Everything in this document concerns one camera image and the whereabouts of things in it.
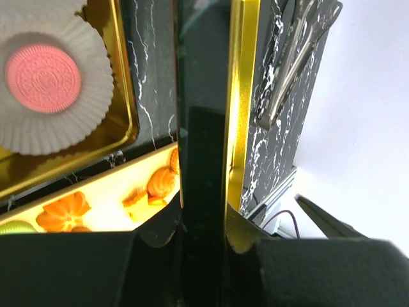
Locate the orange flower cookie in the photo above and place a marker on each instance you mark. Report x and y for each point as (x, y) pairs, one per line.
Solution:
(162, 183)

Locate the orange cat cookie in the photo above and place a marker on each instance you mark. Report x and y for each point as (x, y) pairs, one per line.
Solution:
(140, 207)

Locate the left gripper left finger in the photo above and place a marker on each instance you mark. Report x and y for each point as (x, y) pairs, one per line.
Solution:
(135, 268)

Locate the aluminium frame rail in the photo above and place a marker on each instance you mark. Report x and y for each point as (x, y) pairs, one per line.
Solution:
(263, 210)

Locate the dark cookie tin box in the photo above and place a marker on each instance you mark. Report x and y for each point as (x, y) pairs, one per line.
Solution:
(22, 173)

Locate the orange swirl cookie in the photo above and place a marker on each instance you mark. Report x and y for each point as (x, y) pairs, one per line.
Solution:
(64, 214)

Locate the white paper cup liner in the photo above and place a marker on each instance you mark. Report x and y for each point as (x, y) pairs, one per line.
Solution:
(28, 132)

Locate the orange round waffle cookie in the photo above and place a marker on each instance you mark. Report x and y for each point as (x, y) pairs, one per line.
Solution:
(174, 162)

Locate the green sandwich cookie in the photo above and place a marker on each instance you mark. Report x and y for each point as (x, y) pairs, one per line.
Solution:
(16, 227)

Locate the yellow plastic tray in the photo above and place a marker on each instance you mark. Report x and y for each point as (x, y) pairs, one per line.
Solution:
(105, 194)

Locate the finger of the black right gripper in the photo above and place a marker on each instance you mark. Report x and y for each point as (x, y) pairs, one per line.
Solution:
(328, 224)

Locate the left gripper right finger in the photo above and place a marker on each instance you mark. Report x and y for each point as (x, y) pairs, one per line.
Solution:
(265, 271)

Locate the metal tongs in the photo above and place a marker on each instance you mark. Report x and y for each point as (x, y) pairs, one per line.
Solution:
(310, 21)

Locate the pink sandwich cookie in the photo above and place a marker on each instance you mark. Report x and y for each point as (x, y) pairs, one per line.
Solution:
(43, 78)

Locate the gold tin lid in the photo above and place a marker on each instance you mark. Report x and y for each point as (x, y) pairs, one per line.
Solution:
(215, 46)

